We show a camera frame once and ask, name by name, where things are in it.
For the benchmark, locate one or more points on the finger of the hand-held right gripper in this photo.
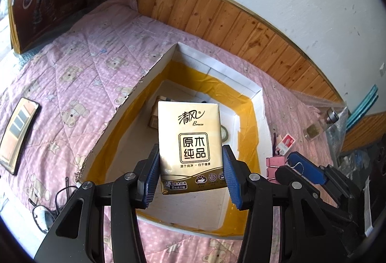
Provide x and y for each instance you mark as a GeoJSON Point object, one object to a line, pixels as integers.
{"type": "Point", "coordinates": [307, 168]}
{"type": "Point", "coordinates": [285, 174]}

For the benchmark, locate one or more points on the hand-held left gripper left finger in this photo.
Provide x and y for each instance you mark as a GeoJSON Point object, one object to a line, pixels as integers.
{"type": "Point", "coordinates": [152, 169]}

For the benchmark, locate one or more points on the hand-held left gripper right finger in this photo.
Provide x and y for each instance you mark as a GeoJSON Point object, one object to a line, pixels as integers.
{"type": "Point", "coordinates": [232, 178]}

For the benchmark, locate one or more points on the pink binder clip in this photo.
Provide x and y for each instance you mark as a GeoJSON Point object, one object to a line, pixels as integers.
{"type": "Point", "coordinates": [273, 178]}
{"type": "Point", "coordinates": [276, 163]}

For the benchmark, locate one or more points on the white cardboard box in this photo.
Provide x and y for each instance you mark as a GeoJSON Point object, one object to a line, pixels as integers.
{"type": "Point", "coordinates": [141, 142]}

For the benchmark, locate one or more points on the black tape roll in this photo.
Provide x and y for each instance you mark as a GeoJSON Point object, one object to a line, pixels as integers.
{"type": "Point", "coordinates": [225, 134]}

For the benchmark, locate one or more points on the gold pocket tissue pack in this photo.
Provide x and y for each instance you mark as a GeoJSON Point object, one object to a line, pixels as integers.
{"type": "Point", "coordinates": [193, 145]}

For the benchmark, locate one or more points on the gold cube box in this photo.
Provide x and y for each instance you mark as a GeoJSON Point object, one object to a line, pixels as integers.
{"type": "Point", "coordinates": [155, 113]}

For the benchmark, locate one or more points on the red and white small box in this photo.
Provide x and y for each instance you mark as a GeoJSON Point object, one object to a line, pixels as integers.
{"type": "Point", "coordinates": [286, 144]}

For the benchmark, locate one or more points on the glass bottle with metal lid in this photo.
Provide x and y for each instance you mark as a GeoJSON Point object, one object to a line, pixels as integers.
{"type": "Point", "coordinates": [316, 130]}

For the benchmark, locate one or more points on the crumpled plastic bag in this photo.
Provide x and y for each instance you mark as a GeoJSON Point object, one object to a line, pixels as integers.
{"type": "Point", "coordinates": [354, 160]}

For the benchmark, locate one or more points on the teal plastic strips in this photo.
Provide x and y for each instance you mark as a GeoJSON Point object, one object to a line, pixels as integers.
{"type": "Point", "coordinates": [362, 106]}

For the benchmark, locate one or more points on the pink bear print blanket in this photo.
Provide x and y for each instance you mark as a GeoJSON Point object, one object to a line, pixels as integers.
{"type": "Point", "coordinates": [90, 70]}

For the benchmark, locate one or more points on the black smartphone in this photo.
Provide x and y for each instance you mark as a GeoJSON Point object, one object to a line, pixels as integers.
{"type": "Point", "coordinates": [18, 136]}

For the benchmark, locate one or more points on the robot figure toy box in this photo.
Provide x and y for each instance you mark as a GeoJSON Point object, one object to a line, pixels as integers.
{"type": "Point", "coordinates": [51, 3]}

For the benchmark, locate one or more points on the black frame glasses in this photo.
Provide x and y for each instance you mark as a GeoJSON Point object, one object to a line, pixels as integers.
{"type": "Point", "coordinates": [40, 216]}

